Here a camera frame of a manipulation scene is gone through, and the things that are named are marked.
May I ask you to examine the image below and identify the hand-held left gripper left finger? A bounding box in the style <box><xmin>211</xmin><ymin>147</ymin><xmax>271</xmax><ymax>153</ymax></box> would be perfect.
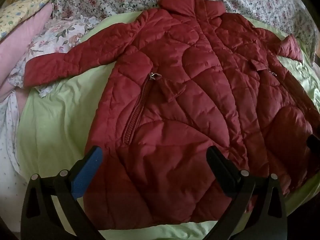
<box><xmin>20</xmin><ymin>145</ymin><xmax>104</xmax><ymax>240</ymax></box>

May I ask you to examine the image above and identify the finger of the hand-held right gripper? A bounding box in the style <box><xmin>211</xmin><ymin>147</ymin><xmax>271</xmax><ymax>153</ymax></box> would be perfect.
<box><xmin>306</xmin><ymin>134</ymin><xmax>320</xmax><ymax>155</ymax></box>

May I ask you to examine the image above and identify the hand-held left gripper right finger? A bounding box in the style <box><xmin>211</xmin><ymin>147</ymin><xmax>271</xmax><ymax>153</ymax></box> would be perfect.
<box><xmin>206</xmin><ymin>145</ymin><xmax>288</xmax><ymax>240</ymax></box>

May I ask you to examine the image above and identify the red quilted puffer jacket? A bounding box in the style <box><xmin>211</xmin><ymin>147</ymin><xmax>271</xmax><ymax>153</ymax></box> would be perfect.
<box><xmin>24</xmin><ymin>0</ymin><xmax>320</xmax><ymax>230</ymax></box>

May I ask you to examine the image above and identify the light green bed sheet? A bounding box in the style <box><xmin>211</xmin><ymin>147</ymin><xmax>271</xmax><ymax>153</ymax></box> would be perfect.
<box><xmin>16</xmin><ymin>10</ymin><xmax>320</xmax><ymax>240</ymax></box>

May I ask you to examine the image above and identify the white dotted sheet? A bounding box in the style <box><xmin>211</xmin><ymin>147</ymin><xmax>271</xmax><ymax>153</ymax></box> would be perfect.
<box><xmin>0</xmin><ymin>90</ymin><xmax>25</xmax><ymax>175</ymax></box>

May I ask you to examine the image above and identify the white ruffled floral cloth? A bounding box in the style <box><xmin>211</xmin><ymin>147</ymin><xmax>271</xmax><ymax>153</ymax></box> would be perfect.
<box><xmin>7</xmin><ymin>15</ymin><xmax>100</xmax><ymax>98</ymax></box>

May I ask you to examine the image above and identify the pink blanket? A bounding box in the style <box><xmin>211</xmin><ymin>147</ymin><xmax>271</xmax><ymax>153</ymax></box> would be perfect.
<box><xmin>0</xmin><ymin>5</ymin><xmax>53</xmax><ymax>105</ymax></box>

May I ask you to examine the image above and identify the yellow floral quilt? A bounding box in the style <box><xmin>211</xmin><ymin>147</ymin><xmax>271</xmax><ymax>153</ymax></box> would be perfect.
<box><xmin>0</xmin><ymin>0</ymin><xmax>59</xmax><ymax>40</ymax></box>

